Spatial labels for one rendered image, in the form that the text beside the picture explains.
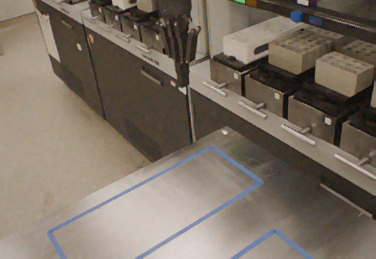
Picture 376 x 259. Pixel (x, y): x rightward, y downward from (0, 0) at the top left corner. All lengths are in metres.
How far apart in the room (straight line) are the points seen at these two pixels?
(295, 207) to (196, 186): 0.17
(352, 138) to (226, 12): 0.53
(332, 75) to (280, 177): 0.34
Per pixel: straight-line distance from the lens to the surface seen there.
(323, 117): 0.96
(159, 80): 1.52
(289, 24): 1.27
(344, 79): 0.98
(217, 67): 1.19
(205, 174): 0.76
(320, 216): 0.69
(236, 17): 1.25
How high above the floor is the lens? 1.32
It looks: 33 degrees down
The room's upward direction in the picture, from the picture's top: 6 degrees counter-clockwise
